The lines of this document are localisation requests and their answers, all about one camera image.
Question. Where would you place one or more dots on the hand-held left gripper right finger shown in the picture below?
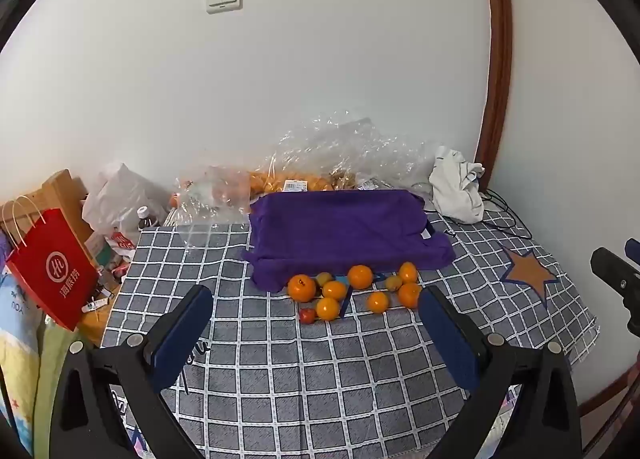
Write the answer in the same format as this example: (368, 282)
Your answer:
(447, 339)

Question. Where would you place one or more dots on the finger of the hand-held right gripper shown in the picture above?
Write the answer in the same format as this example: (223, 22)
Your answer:
(612, 271)

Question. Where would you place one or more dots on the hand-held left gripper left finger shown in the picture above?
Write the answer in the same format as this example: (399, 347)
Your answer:
(180, 339)

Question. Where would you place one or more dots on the oval orange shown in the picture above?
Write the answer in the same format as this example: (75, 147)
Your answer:
(408, 272)

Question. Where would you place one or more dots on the yellowish orange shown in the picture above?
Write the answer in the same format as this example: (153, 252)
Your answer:
(324, 278)
(393, 283)

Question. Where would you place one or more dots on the small red tomato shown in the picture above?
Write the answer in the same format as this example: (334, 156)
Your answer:
(307, 315)

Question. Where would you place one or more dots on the orange with dark stem mark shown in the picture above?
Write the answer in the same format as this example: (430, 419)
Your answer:
(301, 288)

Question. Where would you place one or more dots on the purple towel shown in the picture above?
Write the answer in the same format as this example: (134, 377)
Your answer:
(340, 229)

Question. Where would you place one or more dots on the red and white packet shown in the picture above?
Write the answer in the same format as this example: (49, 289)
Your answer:
(120, 241)

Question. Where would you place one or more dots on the dark bottle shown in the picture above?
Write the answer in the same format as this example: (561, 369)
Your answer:
(145, 219)

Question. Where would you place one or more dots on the grey checkered blanket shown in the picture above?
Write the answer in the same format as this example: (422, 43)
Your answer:
(310, 379)

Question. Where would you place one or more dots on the red paper bag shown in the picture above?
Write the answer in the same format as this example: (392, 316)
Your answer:
(50, 274)

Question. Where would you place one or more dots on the white plastic bag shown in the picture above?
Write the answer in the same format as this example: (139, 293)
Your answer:
(120, 196)

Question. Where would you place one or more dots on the white cloth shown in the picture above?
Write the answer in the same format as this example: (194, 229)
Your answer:
(457, 184)

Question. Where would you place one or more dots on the colourful printed cloth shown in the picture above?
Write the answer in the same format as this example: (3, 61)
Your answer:
(20, 364)

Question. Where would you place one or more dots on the clear bag of oranges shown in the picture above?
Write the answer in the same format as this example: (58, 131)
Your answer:
(272, 181)

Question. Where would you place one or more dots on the wooden board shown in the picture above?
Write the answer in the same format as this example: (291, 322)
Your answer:
(60, 189)

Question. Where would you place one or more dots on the crinkled clear plastic bag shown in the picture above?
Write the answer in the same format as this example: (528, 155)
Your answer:
(360, 154)

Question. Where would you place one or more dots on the brown wooden door frame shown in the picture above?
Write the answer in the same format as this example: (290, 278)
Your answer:
(500, 64)

